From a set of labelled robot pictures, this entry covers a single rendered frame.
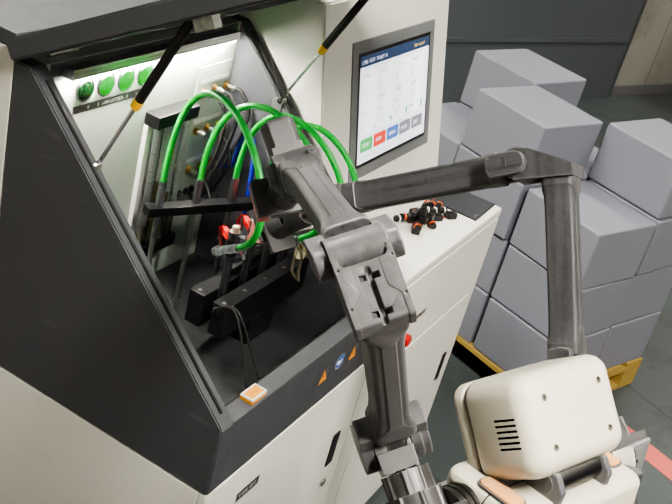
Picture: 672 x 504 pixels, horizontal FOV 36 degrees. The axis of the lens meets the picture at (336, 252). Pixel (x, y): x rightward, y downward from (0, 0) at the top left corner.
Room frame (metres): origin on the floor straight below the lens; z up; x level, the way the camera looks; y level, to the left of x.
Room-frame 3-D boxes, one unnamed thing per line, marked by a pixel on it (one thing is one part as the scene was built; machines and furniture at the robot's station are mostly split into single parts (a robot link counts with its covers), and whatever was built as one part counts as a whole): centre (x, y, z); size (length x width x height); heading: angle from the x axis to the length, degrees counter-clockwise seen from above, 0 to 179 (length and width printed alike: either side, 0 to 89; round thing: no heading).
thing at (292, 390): (1.82, 0.00, 0.87); 0.62 x 0.04 x 0.16; 157
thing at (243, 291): (2.02, 0.17, 0.91); 0.34 x 0.10 x 0.15; 157
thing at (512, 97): (3.78, -0.70, 0.52); 1.05 x 0.70 x 1.04; 47
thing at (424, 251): (2.50, -0.19, 0.96); 0.70 x 0.22 x 0.03; 157
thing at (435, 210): (2.53, -0.21, 1.01); 0.23 x 0.11 x 0.06; 157
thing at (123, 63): (2.02, 0.46, 1.43); 0.54 x 0.03 x 0.02; 157
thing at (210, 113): (2.24, 0.36, 1.20); 0.13 x 0.03 x 0.31; 157
